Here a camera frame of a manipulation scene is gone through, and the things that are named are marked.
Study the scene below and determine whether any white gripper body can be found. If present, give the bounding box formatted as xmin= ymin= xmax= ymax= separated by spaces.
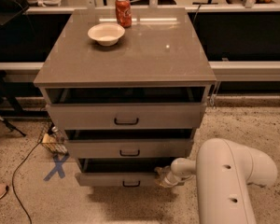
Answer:
xmin=161 ymin=166 xmax=180 ymax=188

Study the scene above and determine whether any grey bottom drawer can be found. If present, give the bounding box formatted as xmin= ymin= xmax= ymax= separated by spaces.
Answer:
xmin=76 ymin=157 xmax=175 ymax=188

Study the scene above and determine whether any grey drawer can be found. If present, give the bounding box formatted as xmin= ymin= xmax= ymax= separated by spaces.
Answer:
xmin=47 ymin=104 xmax=205 ymax=130
xmin=64 ymin=139 xmax=193 ymax=159
xmin=76 ymin=157 xmax=175 ymax=188

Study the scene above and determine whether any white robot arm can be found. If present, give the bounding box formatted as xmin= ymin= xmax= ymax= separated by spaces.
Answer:
xmin=155 ymin=138 xmax=277 ymax=224

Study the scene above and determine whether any grey middle drawer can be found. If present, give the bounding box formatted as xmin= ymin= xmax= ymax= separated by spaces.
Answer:
xmin=64 ymin=139 xmax=193 ymax=159

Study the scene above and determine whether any grey top drawer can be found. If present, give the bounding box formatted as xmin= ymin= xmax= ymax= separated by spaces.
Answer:
xmin=47 ymin=104 xmax=205 ymax=130

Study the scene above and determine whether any grey drawer cabinet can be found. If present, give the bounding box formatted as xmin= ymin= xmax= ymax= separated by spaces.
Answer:
xmin=33 ymin=7 xmax=217 ymax=175

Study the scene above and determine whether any blue tape cross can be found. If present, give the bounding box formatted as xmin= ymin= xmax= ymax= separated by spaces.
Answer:
xmin=44 ymin=154 xmax=69 ymax=181

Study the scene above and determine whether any white bowl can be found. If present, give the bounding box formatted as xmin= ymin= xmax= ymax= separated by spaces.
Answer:
xmin=88 ymin=23 xmax=125 ymax=47

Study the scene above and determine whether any orange soda can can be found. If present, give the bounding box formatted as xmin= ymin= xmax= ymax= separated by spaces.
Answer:
xmin=115 ymin=0 xmax=132 ymax=28

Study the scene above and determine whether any black tripod stand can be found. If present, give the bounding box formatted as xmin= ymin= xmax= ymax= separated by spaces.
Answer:
xmin=0 ymin=67 xmax=28 ymax=137

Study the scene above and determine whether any black chair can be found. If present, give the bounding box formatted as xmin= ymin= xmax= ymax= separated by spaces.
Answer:
xmin=0 ymin=0 xmax=31 ymax=28

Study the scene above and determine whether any wire basket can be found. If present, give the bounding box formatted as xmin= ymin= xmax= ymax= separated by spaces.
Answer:
xmin=39 ymin=122 xmax=68 ymax=155

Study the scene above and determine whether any black floor cable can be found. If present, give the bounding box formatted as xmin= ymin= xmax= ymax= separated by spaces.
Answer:
xmin=11 ymin=142 xmax=43 ymax=224

